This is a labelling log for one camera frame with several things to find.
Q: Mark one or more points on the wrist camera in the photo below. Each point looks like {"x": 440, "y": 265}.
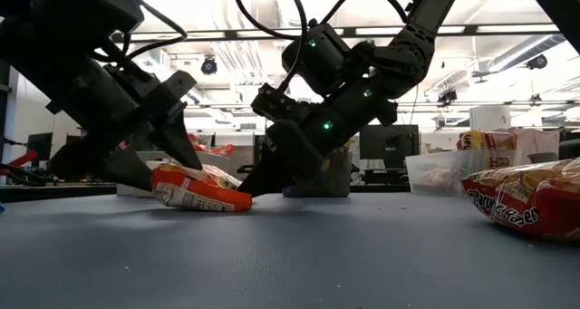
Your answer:
{"x": 90, "y": 5}
{"x": 317, "y": 60}

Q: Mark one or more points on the black ceiling spotlight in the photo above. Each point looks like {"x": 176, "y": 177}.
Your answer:
{"x": 447, "y": 96}
{"x": 538, "y": 62}
{"x": 209, "y": 66}

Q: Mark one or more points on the silver ceiling duct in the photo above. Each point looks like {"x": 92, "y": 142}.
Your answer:
{"x": 525, "y": 51}

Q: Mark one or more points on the white column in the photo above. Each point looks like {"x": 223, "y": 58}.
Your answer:
{"x": 489, "y": 118}

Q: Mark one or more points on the clear plastic bin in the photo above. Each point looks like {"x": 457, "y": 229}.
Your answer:
{"x": 480, "y": 177}

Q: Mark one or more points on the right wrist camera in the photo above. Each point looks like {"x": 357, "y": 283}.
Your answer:
{"x": 317, "y": 60}

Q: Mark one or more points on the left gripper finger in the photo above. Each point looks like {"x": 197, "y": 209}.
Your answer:
{"x": 174, "y": 137}
{"x": 122, "y": 168}

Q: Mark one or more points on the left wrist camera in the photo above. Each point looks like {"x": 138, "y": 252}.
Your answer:
{"x": 90, "y": 5}

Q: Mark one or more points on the orange chicken noodle pack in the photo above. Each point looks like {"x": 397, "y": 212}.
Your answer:
{"x": 217, "y": 150}
{"x": 199, "y": 196}

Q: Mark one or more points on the small black monitor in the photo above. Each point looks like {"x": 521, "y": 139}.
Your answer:
{"x": 40, "y": 146}

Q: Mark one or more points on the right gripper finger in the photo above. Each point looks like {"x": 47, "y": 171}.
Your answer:
{"x": 294, "y": 150}

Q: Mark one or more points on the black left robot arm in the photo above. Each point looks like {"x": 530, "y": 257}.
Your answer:
{"x": 13, "y": 10}

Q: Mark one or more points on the red beef noodle pack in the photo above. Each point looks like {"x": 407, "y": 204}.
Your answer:
{"x": 485, "y": 140}
{"x": 534, "y": 200}

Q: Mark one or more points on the grey plastic bin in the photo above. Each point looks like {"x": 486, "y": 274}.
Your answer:
{"x": 335, "y": 182}

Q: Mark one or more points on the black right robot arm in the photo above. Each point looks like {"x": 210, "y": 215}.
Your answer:
{"x": 421, "y": 28}

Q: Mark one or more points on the black overhead frame bar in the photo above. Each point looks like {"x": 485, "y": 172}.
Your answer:
{"x": 498, "y": 29}

